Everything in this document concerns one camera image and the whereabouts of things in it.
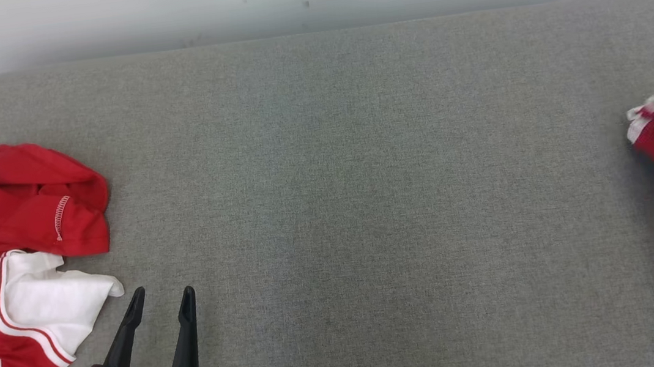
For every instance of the red jersey with white sleeves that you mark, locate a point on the red jersey with white sleeves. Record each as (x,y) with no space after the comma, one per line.
(3,202)

